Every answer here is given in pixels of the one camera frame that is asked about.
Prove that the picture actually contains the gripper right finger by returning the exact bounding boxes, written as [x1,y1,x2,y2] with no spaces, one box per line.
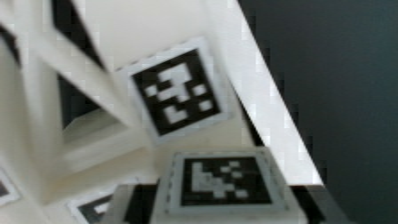
[292,185,356,224]

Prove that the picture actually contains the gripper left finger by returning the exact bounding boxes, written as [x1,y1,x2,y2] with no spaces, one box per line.
[100,184,159,224]

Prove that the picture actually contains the small white cube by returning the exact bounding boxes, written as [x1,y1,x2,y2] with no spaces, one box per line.
[152,147,308,224]

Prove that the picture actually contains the white X-frame chair legs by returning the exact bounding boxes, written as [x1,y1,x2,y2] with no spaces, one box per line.
[0,0,321,224]

